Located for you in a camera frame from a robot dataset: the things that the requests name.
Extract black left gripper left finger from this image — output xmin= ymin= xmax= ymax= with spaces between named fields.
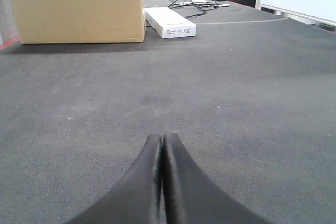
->
xmin=68 ymin=134 xmax=162 ymax=223

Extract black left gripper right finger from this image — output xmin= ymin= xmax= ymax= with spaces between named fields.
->
xmin=162 ymin=133 xmax=269 ymax=223

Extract long white carton box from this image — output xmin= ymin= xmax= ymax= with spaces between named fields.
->
xmin=144 ymin=7 xmax=196 ymax=39

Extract large brown cardboard box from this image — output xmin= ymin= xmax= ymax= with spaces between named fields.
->
xmin=10 ymin=0 xmax=145 ymax=45

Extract tangled black cables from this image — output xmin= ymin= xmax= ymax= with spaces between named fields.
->
xmin=164 ymin=0 xmax=220 ymax=19

